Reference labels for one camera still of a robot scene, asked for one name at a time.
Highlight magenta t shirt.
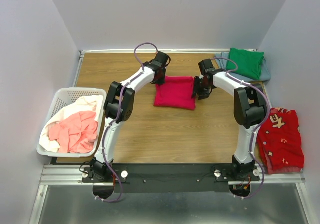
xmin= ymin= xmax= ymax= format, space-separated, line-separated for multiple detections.
xmin=153 ymin=76 xmax=196 ymax=110

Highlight green folded t shirt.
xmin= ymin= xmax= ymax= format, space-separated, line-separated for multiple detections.
xmin=228 ymin=48 xmax=265 ymax=80

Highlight white cream garment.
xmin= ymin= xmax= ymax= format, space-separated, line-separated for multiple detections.
xmin=39 ymin=95 xmax=104 ymax=154

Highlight red patterned folded t shirt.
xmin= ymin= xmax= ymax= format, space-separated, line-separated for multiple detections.
xmin=257 ymin=108 xmax=305 ymax=174

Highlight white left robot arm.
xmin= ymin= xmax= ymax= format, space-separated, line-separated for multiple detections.
xmin=90 ymin=51 xmax=171 ymax=182

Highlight aluminium frame rail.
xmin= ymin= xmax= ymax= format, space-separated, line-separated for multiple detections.
xmin=29 ymin=165 xmax=319 ymax=224

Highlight peach pink garment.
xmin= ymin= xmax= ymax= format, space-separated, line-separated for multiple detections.
xmin=48 ymin=111 xmax=98 ymax=153

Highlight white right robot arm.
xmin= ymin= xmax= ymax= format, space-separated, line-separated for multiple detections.
xmin=192 ymin=59 xmax=270 ymax=182

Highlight grey blue folded t shirt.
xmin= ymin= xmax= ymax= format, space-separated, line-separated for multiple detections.
xmin=215 ymin=52 xmax=271 ymax=82

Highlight white laundry basket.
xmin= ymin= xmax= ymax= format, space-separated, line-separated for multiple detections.
xmin=36 ymin=87 xmax=107 ymax=158

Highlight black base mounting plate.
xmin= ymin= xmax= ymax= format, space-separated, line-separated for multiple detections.
xmin=81 ymin=163 xmax=260 ymax=193

